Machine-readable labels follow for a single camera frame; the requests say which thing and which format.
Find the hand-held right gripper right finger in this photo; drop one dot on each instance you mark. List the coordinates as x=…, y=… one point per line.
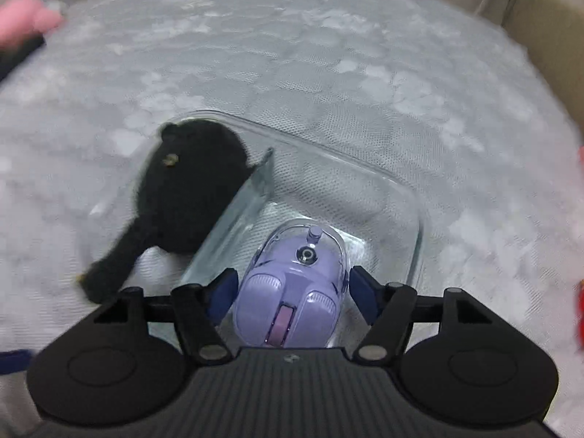
x=362, y=288

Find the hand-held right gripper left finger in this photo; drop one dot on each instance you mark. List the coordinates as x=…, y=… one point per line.
x=224, y=293

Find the purple computer mouse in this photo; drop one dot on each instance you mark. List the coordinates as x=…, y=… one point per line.
x=292, y=292

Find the clear glass container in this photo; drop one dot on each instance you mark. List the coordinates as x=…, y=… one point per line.
x=383, y=219

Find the black plush toy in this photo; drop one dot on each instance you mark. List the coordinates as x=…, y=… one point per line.
x=187, y=191

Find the white patterned mattress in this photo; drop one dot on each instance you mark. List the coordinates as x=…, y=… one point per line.
x=319, y=68

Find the black garment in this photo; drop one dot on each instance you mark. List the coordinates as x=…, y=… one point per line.
x=16, y=59

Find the pink plush toy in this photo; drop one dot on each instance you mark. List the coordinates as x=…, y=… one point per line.
x=20, y=16

